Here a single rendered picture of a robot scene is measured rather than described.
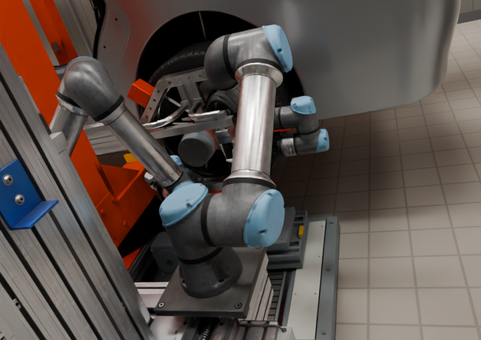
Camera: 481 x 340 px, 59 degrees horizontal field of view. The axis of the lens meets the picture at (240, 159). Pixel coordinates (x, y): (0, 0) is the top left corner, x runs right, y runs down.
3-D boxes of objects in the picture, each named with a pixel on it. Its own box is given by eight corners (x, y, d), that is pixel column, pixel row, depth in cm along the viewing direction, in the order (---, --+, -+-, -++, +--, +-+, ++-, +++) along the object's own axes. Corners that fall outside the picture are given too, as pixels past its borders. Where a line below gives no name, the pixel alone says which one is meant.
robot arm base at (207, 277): (232, 298, 92) (219, 264, 88) (172, 298, 98) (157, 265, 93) (248, 252, 105) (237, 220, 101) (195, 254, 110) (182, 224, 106)
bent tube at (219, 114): (237, 99, 164) (230, 73, 159) (225, 119, 148) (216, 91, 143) (197, 107, 170) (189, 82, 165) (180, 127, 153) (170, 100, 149)
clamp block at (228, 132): (237, 132, 156) (233, 118, 153) (231, 142, 148) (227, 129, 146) (225, 134, 157) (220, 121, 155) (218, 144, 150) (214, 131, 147)
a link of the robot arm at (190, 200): (187, 226, 104) (169, 180, 99) (237, 225, 99) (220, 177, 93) (165, 260, 95) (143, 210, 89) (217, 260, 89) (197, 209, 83)
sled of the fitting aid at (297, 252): (309, 222, 231) (305, 208, 227) (303, 269, 201) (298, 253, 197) (225, 230, 248) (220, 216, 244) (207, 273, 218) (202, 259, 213)
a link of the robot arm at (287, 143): (299, 148, 149) (296, 159, 142) (286, 150, 150) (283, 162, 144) (294, 129, 146) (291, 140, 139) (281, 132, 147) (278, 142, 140)
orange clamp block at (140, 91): (158, 89, 178) (139, 77, 177) (150, 95, 171) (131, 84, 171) (152, 102, 182) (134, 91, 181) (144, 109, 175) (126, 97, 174)
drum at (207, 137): (228, 142, 181) (219, 112, 175) (215, 166, 163) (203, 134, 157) (199, 146, 186) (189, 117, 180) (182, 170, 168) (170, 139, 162)
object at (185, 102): (192, 108, 170) (184, 83, 166) (175, 128, 154) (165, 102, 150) (154, 115, 176) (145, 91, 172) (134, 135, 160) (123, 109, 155)
